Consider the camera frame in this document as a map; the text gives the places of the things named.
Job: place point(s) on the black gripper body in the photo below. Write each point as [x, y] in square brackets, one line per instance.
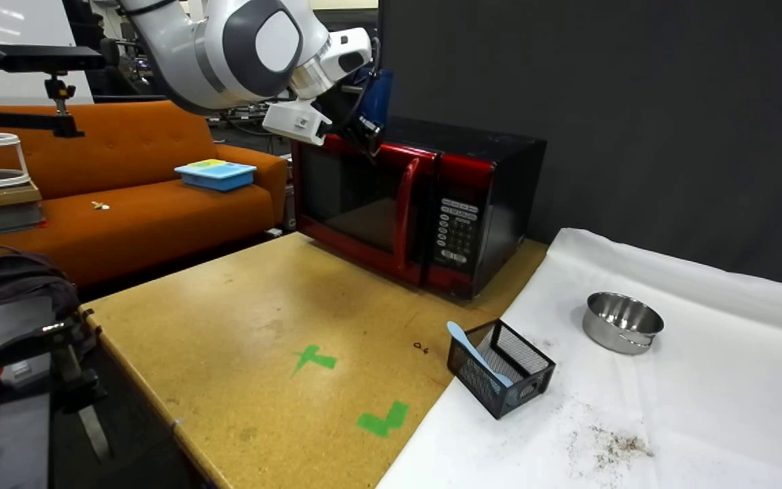
[344, 102]

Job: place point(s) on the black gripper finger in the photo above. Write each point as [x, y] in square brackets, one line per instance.
[365, 135]

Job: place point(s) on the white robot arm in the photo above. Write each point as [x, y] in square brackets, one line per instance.
[228, 43]

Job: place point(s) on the black microwave body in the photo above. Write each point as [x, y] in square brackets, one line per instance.
[501, 206]

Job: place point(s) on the blue plastic cup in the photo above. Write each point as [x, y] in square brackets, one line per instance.
[382, 102]

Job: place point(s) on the blue flat box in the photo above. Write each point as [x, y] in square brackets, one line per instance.
[216, 175]

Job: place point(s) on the light blue spatula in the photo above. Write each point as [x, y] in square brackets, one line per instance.
[462, 343]

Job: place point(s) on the orange sofa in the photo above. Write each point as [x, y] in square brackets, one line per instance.
[137, 227]

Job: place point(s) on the small white item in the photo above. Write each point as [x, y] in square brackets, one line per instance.
[99, 206]

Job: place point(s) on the black mesh box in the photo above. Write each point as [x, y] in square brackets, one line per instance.
[521, 380]

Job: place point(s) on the black curtain backdrop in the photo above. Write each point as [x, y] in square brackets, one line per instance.
[664, 118]

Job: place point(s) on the stainless steel bowl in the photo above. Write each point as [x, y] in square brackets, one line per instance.
[623, 324]

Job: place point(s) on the black backpack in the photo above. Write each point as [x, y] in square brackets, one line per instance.
[11, 274]

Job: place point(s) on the white cloth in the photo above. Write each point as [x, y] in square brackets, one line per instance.
[725, 409]

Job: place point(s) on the black clamp rig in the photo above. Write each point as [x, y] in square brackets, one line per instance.
[11, 423]

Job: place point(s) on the black stereo camera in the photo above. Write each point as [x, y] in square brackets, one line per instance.
[42, 58]

